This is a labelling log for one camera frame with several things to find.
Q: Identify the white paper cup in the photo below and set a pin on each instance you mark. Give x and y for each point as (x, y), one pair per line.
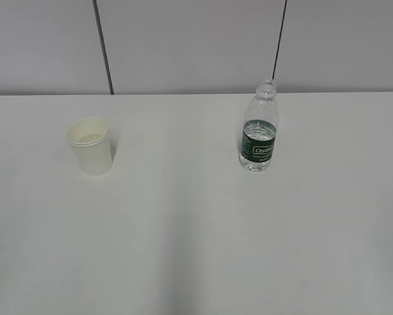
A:
(90, 142)

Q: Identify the clear water bottle green label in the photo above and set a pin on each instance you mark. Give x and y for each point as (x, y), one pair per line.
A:
(260, 128)

